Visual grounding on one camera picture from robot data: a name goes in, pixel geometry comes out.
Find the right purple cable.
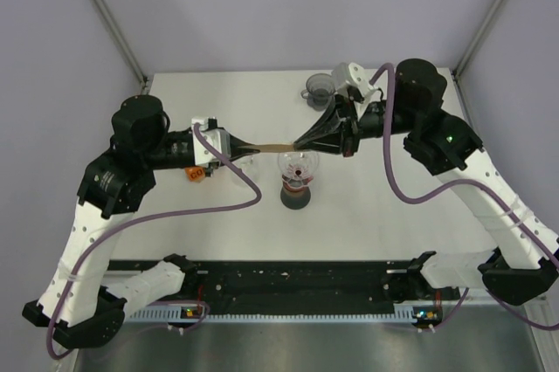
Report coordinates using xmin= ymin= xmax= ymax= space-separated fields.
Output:
xmin=370 ymin=61 xmax=559 ymax=334

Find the brown paper coffee filter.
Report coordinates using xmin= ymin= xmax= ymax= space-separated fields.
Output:
xmin=256 ymin=144 xmax=294 ymax=153

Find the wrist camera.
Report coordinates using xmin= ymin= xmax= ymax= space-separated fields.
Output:
xmin=331 ymin=62 xmax=378 ymax=104
xmin=191 ymin=117 xmax=231 ymax=168

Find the purple cable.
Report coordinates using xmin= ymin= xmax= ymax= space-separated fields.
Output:
xmin=370 ymin=61 xmax=559 ymax=334
xmin=45 ymin=122 xmax=263 ymax=360

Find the grey plastic dripper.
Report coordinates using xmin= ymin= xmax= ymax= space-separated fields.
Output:
xmin=300 ymin=73 xmax=335 ymax=111

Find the clear glass beaker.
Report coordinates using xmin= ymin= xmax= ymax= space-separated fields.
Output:
xmin=231 ymin=155 xmax=259 ymax=187

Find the orange coffee filter box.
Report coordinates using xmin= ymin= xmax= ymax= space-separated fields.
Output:
xmin=184 ymin=166 xmax=206 ymax=183

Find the clear glass dripper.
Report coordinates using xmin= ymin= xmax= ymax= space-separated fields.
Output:
xmin=277 ymin=151 xmax=320 ymax=188

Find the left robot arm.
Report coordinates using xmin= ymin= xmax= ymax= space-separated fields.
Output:
xmin=23 ymin=95 xmax=262 ymax=360

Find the grey slotted cable duct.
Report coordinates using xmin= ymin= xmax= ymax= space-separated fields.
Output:
xmin=125 ymin=305 xmax=195 ymax=323

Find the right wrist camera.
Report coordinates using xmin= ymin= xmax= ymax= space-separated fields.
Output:
xmin=331 ymin=62 xmax=378 ymax=104

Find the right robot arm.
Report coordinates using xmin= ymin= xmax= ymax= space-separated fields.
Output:
xmin=293 ymin=59 xmax=558 ymax=306

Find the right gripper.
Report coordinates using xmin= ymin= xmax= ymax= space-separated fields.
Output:
xmin=293 ymin=93 xmax=418 ymax=159

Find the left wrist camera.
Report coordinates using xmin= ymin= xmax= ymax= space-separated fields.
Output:
xmin=191 ymin=117 xmax=231 ymax=168

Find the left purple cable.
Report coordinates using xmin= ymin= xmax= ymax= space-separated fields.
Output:
xmin=45 ymin=122 xmax=263 ymax=360

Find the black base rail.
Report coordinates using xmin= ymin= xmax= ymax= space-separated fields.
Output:
xmin=107 ymin=259 xmax=459 ymax=314

